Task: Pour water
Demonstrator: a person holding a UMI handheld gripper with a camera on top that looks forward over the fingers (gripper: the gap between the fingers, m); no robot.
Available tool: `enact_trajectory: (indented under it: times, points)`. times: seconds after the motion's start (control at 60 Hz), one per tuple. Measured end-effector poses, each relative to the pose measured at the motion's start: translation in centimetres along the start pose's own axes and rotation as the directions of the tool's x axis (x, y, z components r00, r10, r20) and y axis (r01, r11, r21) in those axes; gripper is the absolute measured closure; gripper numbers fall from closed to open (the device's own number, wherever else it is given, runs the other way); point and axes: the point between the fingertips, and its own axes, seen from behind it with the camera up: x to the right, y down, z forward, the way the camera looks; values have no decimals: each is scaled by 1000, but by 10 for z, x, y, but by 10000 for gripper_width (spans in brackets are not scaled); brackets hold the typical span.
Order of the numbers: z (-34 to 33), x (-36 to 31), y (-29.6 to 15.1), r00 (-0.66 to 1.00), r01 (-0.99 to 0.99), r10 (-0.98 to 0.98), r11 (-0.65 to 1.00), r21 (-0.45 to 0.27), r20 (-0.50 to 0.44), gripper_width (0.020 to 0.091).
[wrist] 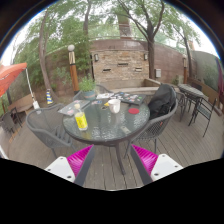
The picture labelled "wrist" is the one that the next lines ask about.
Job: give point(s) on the grey laptop with stickers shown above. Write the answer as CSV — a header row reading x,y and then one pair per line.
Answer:
x,y
71,107

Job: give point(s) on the blue and yellow striped bollard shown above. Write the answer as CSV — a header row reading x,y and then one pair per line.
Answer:
x,y
49,97

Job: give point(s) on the black metal chair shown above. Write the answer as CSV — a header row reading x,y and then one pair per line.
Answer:
x,y
203,111

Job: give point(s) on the green plant in blue pot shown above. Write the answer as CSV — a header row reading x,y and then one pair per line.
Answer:
x,y
87,87

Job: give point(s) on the flat round red coaster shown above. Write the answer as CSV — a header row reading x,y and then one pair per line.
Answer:
x,y
134,111

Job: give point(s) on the round dark patio table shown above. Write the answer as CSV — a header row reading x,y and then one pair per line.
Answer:
x,y
190,90

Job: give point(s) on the tree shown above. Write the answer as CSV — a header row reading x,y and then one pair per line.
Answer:
x,y
151,56
42,60

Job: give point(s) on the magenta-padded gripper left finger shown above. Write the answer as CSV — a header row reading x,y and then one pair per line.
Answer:
x,y
58,166

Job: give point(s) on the white mug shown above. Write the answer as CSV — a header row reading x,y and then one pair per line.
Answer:
x,y
114,106

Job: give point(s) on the dark chair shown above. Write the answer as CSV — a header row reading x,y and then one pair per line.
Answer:
x,y
9,121

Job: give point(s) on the yellow card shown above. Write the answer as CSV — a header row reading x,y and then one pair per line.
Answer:
x,y
106,104

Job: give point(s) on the orange parasol with white pole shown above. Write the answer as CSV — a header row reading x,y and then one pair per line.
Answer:
x,y
10,75

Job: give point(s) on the black laptop with stickers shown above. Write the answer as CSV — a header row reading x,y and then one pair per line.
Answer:
x,y
131,98

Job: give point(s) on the white sticker sheet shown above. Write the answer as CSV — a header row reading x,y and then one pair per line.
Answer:
x,y
104,95

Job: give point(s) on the grey wall box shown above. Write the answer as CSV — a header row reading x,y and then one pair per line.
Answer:
x,y
158,73

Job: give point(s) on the clear bottle with yellow label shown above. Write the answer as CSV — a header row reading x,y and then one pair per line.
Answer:
x,y
81,120

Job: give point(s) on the wall lamp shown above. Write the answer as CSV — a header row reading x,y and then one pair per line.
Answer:
x,y
146,56
96,57

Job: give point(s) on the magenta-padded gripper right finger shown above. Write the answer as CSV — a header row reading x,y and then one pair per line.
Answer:
x,y
165,165

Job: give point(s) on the black jacket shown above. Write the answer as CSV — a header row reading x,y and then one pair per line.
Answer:
x,y
162,100

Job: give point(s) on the grey mesh chair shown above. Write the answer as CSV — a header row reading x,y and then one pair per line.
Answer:
x,y
100,89
156,128
43,121

